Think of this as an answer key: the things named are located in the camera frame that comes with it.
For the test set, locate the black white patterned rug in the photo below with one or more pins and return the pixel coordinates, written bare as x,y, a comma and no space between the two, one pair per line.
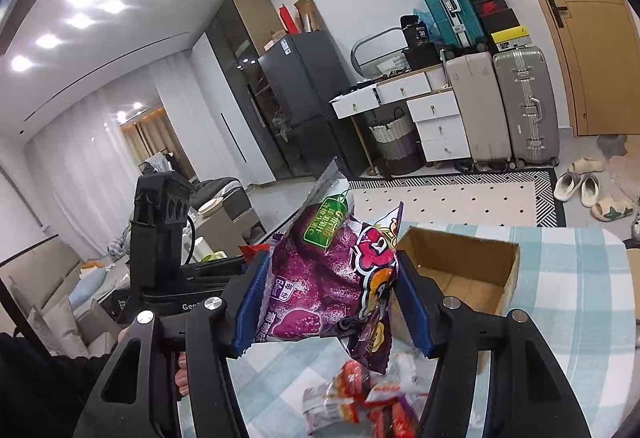
450,198

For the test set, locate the person's left hand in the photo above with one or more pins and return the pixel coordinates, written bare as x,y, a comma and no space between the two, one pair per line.
181,375

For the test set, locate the white slipper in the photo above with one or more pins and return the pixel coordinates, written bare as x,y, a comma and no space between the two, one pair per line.
590,190
566,187

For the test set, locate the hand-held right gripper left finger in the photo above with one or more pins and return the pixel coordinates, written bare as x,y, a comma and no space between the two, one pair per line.
247,313

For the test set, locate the dark glass cabinet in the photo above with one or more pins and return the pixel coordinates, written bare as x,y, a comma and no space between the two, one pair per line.
235,63

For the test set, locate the white plastic basket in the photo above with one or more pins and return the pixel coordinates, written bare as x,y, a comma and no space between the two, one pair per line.
392,66

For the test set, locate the grey chair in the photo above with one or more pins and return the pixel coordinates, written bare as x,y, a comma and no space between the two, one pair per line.
235,205

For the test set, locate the beige star print slipper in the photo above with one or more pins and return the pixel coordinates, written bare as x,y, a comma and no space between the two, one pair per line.
611,209

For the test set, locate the white wardrobe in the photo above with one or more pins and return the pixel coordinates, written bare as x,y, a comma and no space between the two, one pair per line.
215,108

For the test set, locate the red white snack packet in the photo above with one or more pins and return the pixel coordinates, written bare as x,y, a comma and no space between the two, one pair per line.
405,370
325,405
392,415
356,378

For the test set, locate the large black box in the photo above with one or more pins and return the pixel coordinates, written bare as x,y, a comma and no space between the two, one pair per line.
422,56

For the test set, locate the woven laundry basket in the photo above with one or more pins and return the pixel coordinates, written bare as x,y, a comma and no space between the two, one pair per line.
395,143

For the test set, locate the green cup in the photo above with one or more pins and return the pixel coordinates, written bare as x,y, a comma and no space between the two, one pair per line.
216,257

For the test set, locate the oval mirror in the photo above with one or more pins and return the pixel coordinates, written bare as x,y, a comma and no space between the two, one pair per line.
365,48

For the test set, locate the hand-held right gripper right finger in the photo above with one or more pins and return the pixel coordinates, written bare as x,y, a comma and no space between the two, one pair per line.
415,313

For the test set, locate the purple cartoon print snack bag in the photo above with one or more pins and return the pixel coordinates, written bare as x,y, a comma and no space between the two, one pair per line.
377,278

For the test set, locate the purple green label snack bag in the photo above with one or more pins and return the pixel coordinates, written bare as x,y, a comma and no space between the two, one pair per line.
310,288

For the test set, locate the person's left forearm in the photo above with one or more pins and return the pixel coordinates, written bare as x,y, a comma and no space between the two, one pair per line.
40,393

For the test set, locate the wooden door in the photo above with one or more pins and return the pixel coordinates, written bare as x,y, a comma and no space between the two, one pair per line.
595,58

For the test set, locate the white desk with drawers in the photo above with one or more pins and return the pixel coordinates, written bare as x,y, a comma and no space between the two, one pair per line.
435,118

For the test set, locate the folded cardboard pieces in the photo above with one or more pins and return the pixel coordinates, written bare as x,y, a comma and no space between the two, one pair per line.
307,13

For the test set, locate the beige suitcase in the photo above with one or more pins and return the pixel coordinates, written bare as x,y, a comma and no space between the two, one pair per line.
472,113

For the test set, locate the blue plastic bag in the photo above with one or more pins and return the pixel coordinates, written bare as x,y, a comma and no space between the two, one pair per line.
431,26

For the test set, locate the brown cardboard box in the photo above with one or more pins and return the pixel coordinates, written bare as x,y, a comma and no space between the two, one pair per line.
465,288

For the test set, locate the beige sofa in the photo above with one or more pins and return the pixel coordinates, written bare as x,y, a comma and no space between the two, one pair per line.
55,313

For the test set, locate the red bag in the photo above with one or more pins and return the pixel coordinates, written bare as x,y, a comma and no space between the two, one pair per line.
288,18

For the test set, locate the dark grey refrigerator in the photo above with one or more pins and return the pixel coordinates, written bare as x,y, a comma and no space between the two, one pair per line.
310,88

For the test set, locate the yellow box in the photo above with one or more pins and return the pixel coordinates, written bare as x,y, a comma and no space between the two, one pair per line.
510,38

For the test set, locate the white curtain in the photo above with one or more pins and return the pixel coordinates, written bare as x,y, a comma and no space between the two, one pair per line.
95,143

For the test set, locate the silver suitcase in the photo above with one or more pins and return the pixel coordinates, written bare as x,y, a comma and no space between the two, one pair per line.
525,108

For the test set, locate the teal suitcase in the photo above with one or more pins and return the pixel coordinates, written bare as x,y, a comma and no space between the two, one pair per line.
442,3

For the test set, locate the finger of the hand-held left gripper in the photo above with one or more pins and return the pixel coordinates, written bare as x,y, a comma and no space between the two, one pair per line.
215,285
220,268

